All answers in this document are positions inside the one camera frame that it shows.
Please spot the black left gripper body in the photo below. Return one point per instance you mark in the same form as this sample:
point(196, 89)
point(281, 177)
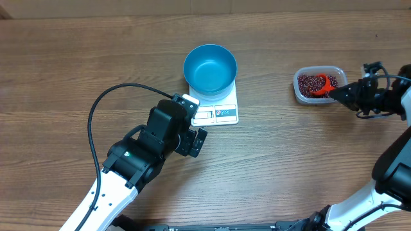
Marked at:
point(186, 140)

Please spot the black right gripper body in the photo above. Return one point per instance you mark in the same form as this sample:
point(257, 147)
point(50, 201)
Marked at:
point(371, 98)

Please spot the red scoop with blue handle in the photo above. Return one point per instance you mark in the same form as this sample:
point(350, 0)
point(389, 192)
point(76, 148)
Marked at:
point(320, 85)

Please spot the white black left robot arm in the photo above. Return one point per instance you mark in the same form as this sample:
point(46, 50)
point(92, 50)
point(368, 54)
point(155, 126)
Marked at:
point(136, 160)

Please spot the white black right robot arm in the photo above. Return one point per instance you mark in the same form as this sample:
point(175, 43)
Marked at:
point(389, 188)

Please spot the white digital kitchen scale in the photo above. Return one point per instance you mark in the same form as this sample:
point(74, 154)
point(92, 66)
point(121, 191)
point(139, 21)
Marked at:
point(216, 110)

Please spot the teal blue bowl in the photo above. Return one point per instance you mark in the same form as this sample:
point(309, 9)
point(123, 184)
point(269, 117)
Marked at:
point(210, 69)

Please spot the clear plastic food container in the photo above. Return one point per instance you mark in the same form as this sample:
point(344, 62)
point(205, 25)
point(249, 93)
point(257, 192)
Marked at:
point(315, 70)

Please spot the red adzuki beans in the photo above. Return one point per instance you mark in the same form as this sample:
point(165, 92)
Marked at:
point(303, 84)

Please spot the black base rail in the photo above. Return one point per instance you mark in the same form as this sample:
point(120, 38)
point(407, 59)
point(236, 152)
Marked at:
point(123, 223)

